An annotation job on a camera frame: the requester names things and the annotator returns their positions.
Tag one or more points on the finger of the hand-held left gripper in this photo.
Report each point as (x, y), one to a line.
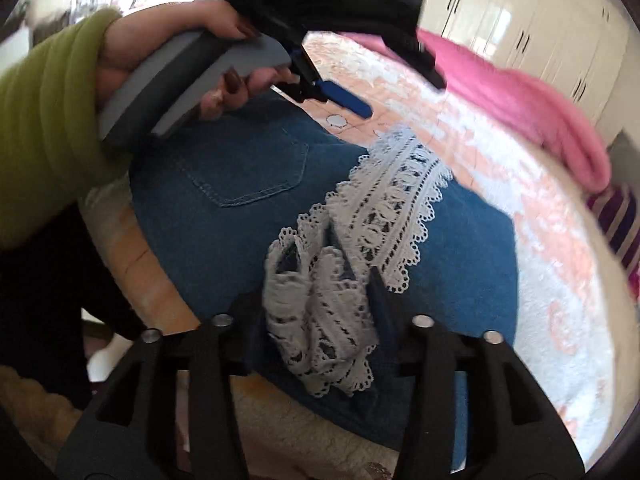
(422, 60)
(345, 100)

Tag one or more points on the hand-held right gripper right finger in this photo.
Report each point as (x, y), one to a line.
(382, 305)

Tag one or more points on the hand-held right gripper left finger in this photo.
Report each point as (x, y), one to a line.
(215, 360)

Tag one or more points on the blue denim pants lace trim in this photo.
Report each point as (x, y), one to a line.
(225, 240)

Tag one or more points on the person's left forearm green sleeve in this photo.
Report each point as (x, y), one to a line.
(45, 125)

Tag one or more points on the person's left hand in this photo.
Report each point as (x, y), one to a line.
(165, 20)

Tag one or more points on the pink quilt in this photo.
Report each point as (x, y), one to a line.
(525, 105)

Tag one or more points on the white wardrobe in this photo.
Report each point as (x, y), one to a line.
(525, 5)

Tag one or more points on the person's dark clothing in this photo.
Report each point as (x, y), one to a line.
(45, 310)

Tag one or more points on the peach patterned fleece blanket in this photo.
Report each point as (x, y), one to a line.
(550, 240)

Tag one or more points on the purple striped pillow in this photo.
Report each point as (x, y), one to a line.
(617, 230)

